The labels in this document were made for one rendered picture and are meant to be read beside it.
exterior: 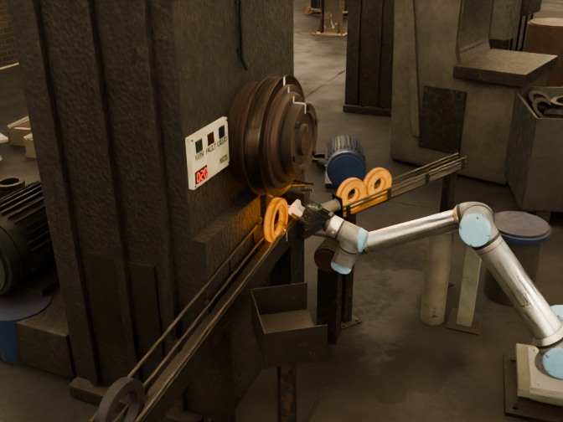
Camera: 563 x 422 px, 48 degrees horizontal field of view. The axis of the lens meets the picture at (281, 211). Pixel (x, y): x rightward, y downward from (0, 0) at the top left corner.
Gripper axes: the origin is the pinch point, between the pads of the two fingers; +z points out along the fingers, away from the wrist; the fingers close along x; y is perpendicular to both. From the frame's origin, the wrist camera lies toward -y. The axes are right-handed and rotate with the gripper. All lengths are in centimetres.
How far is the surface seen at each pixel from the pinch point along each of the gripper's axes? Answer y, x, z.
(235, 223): 7.2, 38.2, 7.5
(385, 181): 8, -49, -30
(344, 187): 5.8, -28.9, -15.9
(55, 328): -75, 55, 68
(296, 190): 5.1, -8.7, 0.5
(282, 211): 2.0, 6.8, -0.7
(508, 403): -38, 0, -118
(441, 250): -11, -46, -67
